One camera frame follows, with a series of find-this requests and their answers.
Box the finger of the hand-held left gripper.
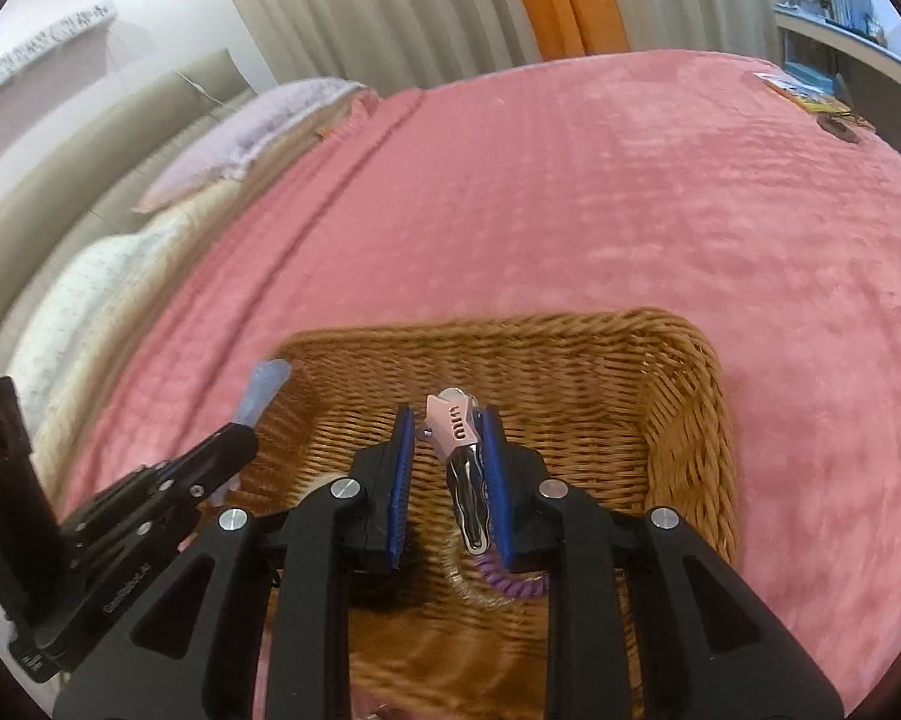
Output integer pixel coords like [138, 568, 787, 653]
[56, 424, 262, 565]

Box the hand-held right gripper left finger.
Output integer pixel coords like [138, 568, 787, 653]
[53, 403, 422, 720]

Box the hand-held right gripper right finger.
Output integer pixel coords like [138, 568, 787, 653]
[474, 405, 848, 720]

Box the pink and silver keychain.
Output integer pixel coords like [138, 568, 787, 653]
[425, 387, 494, 556]

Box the light blue hair clip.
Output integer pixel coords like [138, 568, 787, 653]
[211, 358, 296, 505]

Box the woven wicker basket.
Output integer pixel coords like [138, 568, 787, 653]
[251, 307, 743, 717]

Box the white patterned pillow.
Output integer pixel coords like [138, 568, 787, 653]
[7, 227, 191, 428]

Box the pink plush blanket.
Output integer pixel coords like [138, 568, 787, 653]
[53, 49, 901, 720]

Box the lilac pillow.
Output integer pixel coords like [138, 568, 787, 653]
[131, 77, 371, 215]

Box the beige padded headboard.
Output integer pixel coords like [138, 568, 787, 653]
[0, 49, 263, 383]

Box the dark round object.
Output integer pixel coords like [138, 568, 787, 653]
[814, 115, 866, 143]

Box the colourful book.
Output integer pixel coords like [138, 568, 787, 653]
[750, 70, 843, 119]

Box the grey desk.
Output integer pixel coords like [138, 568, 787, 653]
[771, 2, 901, 188]

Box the clear spiral hair tie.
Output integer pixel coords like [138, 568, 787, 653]
[442, 536, 512, 610]

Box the purple spiral hair tie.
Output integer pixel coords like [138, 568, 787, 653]
[471, 551, 554, 602]

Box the white wall decoration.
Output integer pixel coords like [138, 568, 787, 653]
[0, 2, 116, 112]

